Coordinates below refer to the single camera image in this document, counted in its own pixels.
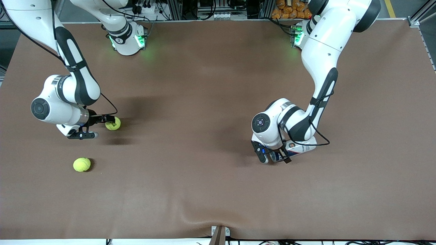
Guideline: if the yellow tennis ball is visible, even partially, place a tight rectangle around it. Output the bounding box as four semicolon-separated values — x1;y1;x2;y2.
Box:
73;158;91;173
105;117;121;131

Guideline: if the clear tennis ball tube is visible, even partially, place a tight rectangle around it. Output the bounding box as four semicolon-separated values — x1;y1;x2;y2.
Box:
269;138;318;163

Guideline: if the brown table mat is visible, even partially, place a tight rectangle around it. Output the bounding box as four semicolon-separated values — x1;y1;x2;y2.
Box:
0;19;436;241

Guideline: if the white power strip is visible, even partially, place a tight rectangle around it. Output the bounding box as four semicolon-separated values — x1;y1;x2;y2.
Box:
131;0;162;14

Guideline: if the orange bags pile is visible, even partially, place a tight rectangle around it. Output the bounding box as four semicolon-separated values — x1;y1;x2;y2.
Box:
271;0;313;20

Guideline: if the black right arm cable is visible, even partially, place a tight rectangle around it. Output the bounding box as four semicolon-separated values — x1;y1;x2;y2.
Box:
0;7;119;118

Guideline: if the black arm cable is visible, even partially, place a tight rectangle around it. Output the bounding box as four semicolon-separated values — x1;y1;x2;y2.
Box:
0;7;119;118
278;92;331;155

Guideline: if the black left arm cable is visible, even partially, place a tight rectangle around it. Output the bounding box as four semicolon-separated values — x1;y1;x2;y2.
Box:
278;92;331;155

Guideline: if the aluminium profile beam with bracket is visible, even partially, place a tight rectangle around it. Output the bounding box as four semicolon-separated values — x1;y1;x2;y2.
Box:
211;225;231;245

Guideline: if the aluminium frame post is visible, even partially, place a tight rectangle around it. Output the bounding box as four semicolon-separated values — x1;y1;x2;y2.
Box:
166;0;184;21

